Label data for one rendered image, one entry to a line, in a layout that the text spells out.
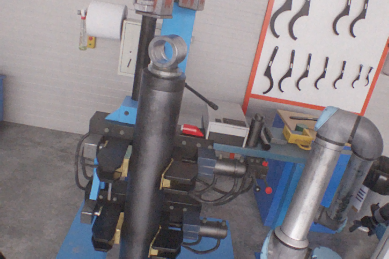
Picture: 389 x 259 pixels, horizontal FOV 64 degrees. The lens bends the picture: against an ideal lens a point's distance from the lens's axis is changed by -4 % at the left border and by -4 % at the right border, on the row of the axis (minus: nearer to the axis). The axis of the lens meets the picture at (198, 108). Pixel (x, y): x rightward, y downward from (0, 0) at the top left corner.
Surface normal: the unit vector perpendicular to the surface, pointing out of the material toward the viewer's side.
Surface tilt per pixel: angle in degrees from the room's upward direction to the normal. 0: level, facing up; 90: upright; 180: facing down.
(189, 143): 90
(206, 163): 90
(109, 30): 109
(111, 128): 90
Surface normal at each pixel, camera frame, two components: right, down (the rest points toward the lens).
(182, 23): 0.02, 0.36
